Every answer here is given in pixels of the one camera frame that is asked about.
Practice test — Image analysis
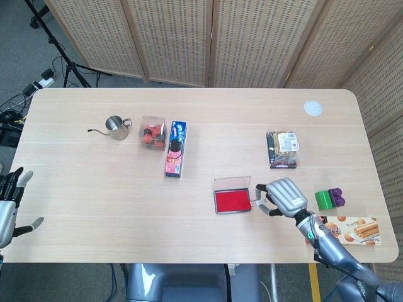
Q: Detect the steel gooseneck pitcher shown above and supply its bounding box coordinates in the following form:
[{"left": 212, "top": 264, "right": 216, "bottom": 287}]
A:
[{"left": 87, "top": 115, "right": 133, "bottom": 141}]

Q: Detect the white power strip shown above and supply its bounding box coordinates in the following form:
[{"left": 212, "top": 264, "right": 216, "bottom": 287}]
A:
[{"left": 33, "top": 77, "right": 54, "bottom": 90}]

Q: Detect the blue sandwich cookie box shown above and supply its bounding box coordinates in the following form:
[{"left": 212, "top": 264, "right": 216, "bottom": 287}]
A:
[{"left": 164, "top": 120, "right": 188, "bottom": 179}]

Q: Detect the purple plastic block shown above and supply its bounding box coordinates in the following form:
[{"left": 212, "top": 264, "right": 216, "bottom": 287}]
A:
[{"left": 327, "top": 187, "right": 346, "bottom": 208}]

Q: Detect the grey robot torso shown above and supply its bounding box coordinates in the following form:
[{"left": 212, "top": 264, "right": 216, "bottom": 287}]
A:
[{"left": 124, "top": 262, "right": 262, "bottom": 302}]

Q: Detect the metal table leg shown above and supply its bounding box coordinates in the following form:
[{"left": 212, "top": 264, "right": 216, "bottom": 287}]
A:
[{"left": 269, "top": 263, "right": 278, "bottom": 298}]

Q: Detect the packaged cake in black tray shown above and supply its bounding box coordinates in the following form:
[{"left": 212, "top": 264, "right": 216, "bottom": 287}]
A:
[{"left": 266, "top": 130, "right": 302, "bottom": 170}]

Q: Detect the black tripod stand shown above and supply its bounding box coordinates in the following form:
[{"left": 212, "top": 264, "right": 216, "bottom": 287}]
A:
[{"left": 23, "top": 0, "right": 111, "bottom": 89}]

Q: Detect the clear box of coffee capsules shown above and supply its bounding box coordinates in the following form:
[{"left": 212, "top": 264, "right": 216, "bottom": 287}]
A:
[{"left": 139, "top": 115, "right": 167, "bottom": 152}]

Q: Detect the red ink pad clear lid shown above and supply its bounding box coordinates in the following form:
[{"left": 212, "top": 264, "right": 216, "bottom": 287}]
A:
[{"left": 213, "top": 176, "right": 254, "bottom": 216}]

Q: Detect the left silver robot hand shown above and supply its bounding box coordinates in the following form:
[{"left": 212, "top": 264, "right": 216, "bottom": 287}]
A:
[{"left": 0, "top": 167, "right": 45, "bottom": 249}]

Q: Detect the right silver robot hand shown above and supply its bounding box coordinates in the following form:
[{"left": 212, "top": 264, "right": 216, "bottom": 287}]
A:
[{"left": 254, "top": 177, "right": 309, "bottom": 218}]

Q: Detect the wooden rattan folding screen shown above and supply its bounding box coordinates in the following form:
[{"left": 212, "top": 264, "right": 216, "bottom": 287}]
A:
[
  {"left": 43, "top": 0, "right": 403, "bottom": 89},
  {"left": 341, "top": 18, "right": 403, "bottom": 284}
]

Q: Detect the black floor cable bundle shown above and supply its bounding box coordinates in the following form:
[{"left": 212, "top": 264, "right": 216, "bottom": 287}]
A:
[{"left": 0, "top": 92, "right": 34, "bottom": 126}]

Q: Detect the white round cable grommet cover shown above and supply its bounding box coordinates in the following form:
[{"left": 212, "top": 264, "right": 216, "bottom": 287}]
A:
[{"left": 304, "top": 99, "right": 323, "bottom": 117}]

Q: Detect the red and white stamp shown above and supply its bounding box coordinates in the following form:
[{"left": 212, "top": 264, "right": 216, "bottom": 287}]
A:
[{"left": 249, "top": 196, "right": 268, "bottom": 209}]

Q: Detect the green plastic cylinder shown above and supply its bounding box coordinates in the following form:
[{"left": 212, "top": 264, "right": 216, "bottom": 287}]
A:
[{"left": 314, "top": 189, "right": 334, "bottom": 211}]

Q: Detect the egg roll snack box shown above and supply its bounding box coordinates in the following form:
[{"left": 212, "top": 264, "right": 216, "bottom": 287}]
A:
[{"left": 305, "top": 215, "right": 383, "bottom": 246}]

